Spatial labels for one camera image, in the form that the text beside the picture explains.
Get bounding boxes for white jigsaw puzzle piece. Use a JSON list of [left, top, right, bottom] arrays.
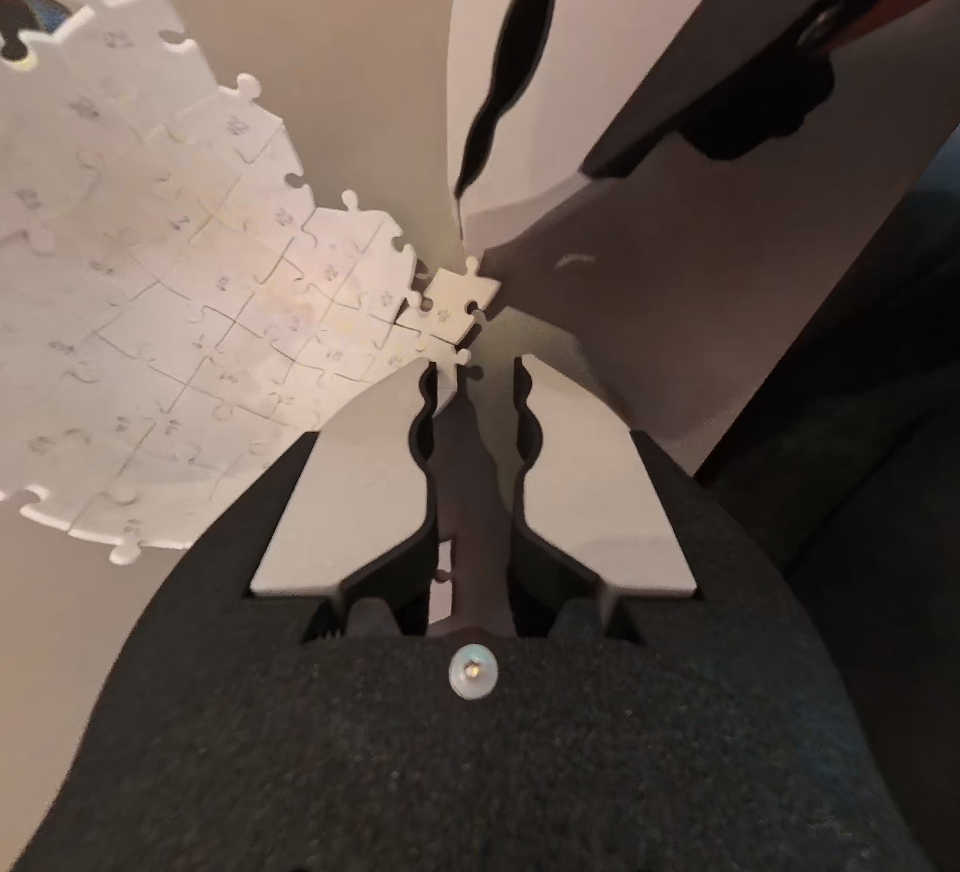
[[420, 257, 504, 346]]

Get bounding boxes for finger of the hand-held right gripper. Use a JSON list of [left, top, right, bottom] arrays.
[[447, 0, 590, 201], [459, 0, 770, 259]]

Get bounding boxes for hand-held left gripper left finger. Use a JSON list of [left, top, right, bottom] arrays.
[[249, 359, 440, 599]]

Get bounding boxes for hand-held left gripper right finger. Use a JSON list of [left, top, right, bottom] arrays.
[[512, 354, 699, 599]]

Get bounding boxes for partly built puzzle ball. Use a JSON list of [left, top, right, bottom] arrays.
[[0, 0, 483, 567]]

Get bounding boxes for black round ball stand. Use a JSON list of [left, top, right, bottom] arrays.
[[0, 0, 67, 59]]

